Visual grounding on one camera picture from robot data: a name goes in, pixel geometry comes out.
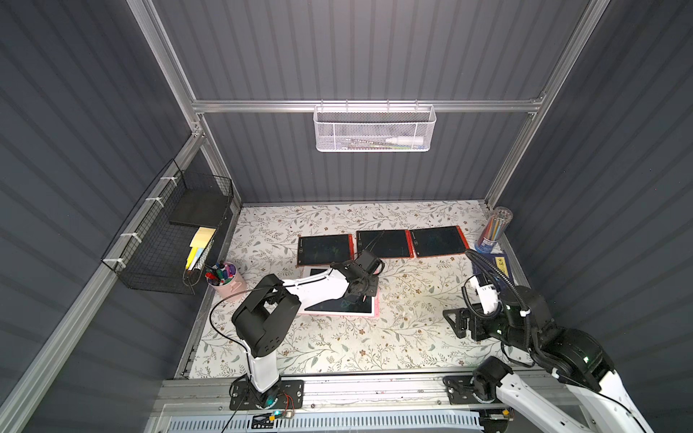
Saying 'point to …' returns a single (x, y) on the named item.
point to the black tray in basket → (200, 207)
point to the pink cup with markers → (224, 279)
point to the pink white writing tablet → (346, 305)
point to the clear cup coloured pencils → (498, 222)
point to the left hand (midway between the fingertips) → (375, 289)
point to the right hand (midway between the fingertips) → (463, 310)
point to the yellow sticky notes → (198, 244)
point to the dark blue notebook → (497, 260)
